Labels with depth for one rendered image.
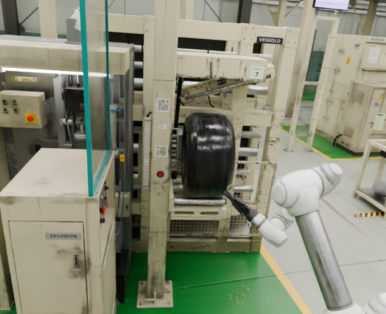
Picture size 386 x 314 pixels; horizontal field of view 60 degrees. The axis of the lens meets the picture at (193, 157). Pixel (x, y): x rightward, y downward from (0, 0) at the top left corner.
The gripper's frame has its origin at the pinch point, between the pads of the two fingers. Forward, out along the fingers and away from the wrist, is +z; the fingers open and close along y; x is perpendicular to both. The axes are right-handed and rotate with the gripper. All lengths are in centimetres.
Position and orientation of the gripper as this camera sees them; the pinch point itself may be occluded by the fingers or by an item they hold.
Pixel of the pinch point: (228, 195)
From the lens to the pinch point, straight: 205.3
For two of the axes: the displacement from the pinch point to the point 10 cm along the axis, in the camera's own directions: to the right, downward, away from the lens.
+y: -1.1, 6.1, 7.8
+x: 7.0, -5.1, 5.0
